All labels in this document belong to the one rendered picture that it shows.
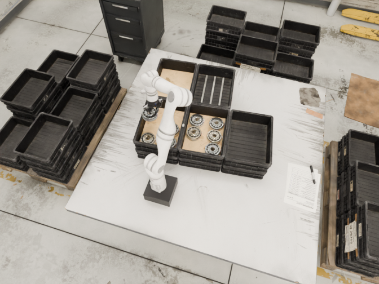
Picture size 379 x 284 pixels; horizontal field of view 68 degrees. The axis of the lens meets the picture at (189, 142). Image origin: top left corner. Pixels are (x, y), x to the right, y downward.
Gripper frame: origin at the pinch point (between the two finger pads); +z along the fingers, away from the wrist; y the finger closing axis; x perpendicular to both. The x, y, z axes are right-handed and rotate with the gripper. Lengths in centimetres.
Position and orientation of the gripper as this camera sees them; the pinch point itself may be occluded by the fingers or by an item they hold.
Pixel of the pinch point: (154, 111)
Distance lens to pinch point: 187.4
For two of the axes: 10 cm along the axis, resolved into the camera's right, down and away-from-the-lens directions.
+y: 8.5, -4.3, 2.9
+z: -0.3, 5.2, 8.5
